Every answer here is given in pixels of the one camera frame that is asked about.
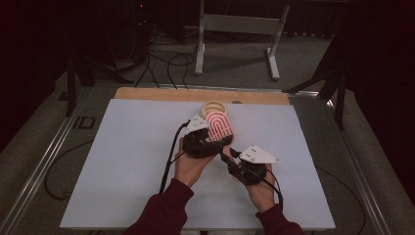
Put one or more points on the pink hair brush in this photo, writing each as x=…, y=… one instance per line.
x=221, y=125

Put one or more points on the aluminium rail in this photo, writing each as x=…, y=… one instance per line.
x=359, y=176
x=39, y=169

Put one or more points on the grey metal stand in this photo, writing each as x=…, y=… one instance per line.
x=240, y=24

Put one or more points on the person's right hand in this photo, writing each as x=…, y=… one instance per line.
x=262, y=196

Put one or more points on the cream ribbed cup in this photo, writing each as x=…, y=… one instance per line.
x=208, y=105

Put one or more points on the person's left hand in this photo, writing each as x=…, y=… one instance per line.
x=189, y=168

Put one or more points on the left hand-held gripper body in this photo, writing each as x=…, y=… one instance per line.
x=199, y=148

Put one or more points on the white table mat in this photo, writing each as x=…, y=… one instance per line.
x=130, y=169

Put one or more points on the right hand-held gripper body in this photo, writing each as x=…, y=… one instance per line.
x=248, y=173

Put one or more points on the black tripod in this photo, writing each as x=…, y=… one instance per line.
x=71, y=84
x=340, y=98

